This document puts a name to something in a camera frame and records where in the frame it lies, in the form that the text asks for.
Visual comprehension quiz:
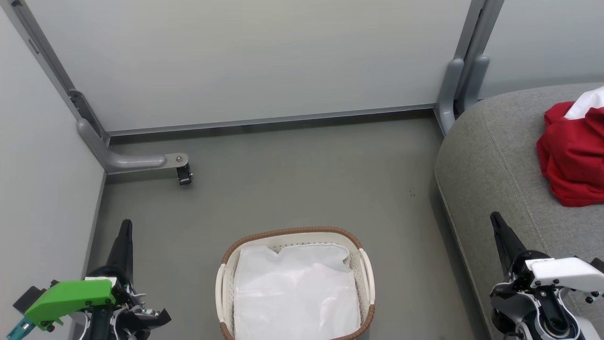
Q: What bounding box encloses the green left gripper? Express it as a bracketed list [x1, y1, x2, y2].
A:
[24, 219, 142, 331]

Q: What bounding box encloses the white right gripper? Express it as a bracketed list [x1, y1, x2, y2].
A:
[490, 212, 604, 307]

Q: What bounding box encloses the red jersey with white trim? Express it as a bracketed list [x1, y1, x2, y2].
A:
[537, 108, 604, 207]

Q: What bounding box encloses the white basket with brown rim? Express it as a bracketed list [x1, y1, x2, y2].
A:
[215, 227, 376, 340]

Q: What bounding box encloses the white basket liner cloth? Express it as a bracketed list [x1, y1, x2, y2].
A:
[234, 243, 361, 340]

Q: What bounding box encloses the grey fabric sofa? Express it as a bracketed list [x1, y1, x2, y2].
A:
[434, 83, 604, 340]

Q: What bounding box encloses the grey partition post with foot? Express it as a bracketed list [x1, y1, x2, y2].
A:
[0, 0, 189, 175]

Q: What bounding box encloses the black left cable teal plug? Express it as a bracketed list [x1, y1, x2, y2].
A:
[7, 315, 34, 340]

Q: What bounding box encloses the grey double partition post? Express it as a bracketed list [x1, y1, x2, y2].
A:
[434, 0, 505, 137]

